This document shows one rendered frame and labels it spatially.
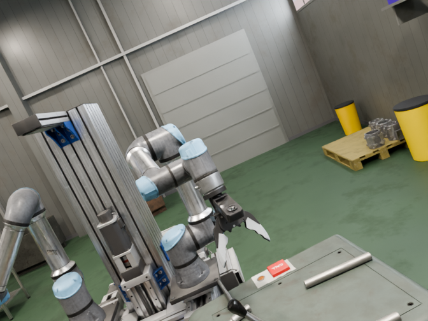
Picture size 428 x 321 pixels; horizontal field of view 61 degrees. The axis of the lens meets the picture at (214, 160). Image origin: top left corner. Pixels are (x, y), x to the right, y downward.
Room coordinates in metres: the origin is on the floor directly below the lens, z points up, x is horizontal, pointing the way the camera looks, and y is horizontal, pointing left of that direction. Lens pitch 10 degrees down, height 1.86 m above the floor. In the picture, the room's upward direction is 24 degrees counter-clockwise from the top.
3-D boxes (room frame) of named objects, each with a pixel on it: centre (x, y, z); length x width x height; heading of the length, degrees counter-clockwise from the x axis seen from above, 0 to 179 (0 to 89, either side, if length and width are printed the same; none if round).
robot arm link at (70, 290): (1.47, 0.78, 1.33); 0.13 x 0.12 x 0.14; 21
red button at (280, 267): (1.07, -0.05, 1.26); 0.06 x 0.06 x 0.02; 6
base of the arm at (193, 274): (1.46, 0.29, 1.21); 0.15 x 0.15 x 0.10
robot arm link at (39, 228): (1.59, 0.83, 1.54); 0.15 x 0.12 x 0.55; 21
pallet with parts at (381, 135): (5.50, -2.26, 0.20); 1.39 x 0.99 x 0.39; 0
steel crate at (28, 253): (7.61, 4.25, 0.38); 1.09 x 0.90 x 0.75; 0
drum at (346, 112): (6.80, -2.70, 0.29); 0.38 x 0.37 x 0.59; 91
